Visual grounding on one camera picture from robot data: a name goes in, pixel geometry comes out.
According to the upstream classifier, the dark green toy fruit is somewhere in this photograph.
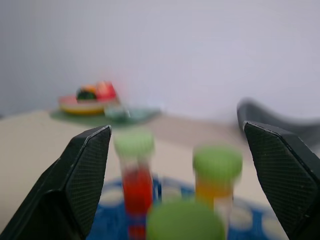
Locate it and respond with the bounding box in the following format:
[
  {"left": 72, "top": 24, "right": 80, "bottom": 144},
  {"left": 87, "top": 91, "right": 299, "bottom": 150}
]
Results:
[{"left": 76, "top": 86, "right": 98, "bottom": 102}]

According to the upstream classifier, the dark grey curved object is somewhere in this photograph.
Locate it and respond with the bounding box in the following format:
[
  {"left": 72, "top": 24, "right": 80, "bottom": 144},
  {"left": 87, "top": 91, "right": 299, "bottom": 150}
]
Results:
[{"left": 236, "top": 97, "right": 320, "bottom": 141}]

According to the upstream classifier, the near tube green cap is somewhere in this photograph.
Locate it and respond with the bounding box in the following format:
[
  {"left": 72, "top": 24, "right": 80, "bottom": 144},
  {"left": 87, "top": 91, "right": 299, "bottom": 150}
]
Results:
[{"left": 145, "top": 201, "right": 227, "bottom": 240}]

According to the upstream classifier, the blue test tube rack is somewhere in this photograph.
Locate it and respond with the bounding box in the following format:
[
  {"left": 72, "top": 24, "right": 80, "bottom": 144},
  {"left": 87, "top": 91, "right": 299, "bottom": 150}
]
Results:
[{"left": 86, "top": 174, "right": 291, "bottom": 240}]

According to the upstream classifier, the small teal glass bowl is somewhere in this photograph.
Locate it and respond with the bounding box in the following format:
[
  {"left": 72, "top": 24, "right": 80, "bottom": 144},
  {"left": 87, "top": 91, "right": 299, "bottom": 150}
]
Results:
[{"left": 104, "top": 104, "right": 131, "bottom": 123}]

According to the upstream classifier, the red toy fruit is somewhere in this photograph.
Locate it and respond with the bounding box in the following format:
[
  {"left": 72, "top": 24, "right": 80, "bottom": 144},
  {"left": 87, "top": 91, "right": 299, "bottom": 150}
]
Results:
[{"left": 96, "top": 81, "right": 118, "bottom": 101}]

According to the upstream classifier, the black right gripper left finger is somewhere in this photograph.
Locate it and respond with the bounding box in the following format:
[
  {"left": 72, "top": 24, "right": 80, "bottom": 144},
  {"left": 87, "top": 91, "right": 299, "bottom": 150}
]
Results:
[{"left": 0, "top": 124, "right": 113, "bottom": 240}]

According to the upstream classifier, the red liquid test tube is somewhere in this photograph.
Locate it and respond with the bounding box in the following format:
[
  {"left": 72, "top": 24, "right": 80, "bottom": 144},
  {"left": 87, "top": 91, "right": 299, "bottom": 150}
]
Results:
[{"left": 113, "top": 130, "right": 156, "bottom": 240}]

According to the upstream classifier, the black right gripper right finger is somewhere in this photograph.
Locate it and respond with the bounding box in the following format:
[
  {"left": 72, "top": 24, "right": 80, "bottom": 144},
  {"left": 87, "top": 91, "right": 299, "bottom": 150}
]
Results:
[{"left": 242, "top": 120, "right": 320, "bottom": 240}]

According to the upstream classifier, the green plate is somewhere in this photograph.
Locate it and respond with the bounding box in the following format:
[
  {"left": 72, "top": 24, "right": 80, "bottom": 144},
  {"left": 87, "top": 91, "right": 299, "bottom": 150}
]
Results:
[{"left": 49, "top": 106, "right": 162, "bottom": 125}]

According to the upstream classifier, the yellow liquid test tube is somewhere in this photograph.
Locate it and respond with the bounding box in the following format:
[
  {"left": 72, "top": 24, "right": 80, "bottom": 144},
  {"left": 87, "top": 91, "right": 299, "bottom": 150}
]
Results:
[{"left": 192, "top": 145, "right": 244, "bottom": 226}]

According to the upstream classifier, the yellow rimmed fruit bowl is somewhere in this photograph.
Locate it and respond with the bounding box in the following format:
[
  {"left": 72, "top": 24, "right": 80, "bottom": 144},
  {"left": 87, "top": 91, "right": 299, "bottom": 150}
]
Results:
[{"left": 58, "top": 94, "right": 120, "bottom": 116}]

